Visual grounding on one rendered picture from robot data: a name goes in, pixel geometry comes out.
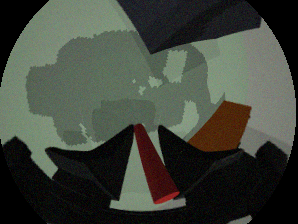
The dark red peg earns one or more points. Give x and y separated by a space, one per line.
160 183

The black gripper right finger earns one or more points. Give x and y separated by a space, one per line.
187 165

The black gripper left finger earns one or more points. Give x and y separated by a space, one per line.
104 165

